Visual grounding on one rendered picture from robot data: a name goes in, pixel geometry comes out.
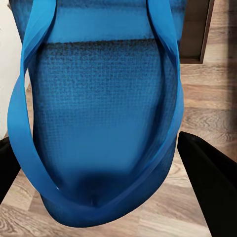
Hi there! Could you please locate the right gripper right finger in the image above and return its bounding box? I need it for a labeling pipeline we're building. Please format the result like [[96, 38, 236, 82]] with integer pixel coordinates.
[[177, 131, 237, 237]]

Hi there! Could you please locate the sandal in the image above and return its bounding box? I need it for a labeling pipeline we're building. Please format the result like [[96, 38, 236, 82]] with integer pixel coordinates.
[[7, 0, 187, 228]]

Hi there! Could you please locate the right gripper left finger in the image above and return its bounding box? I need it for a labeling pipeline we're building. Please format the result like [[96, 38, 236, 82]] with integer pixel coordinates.
[[0, 136, 21, 204]]

